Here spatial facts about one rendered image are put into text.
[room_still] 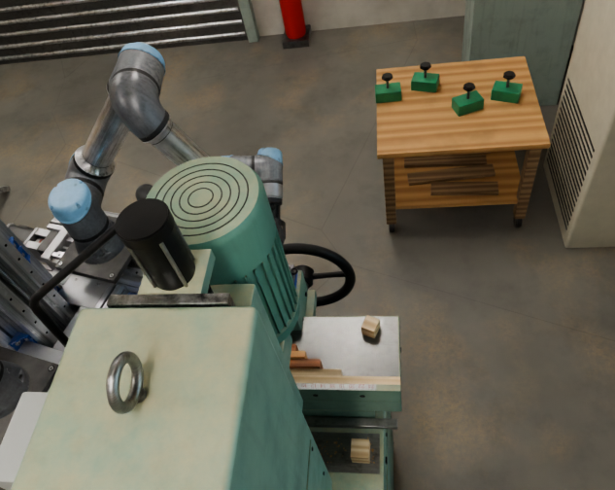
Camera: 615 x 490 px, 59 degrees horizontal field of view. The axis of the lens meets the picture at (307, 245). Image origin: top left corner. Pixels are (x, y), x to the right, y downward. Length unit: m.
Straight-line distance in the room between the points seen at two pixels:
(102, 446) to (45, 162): 3.19
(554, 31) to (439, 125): 0.94
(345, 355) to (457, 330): 1.11
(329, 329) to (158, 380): 0.74
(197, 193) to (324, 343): 0.62
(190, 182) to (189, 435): 0.37
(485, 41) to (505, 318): 1.39
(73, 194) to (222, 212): 0.94
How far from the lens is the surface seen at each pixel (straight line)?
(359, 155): 2.98
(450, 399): 2.19
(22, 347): 1.82
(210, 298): 0.63
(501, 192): 2.54
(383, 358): 1.25
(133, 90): 1.36
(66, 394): 0.64
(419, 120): 2.34
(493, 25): 2.96
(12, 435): 0.71
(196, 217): 0.74
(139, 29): 4.27
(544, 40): 3.05
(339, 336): 1.28
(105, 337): 0.66
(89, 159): 1.67
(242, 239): 0.72
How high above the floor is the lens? 2.02
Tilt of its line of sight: 51 degrees down
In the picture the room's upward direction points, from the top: 14 degrees counter-clockwise
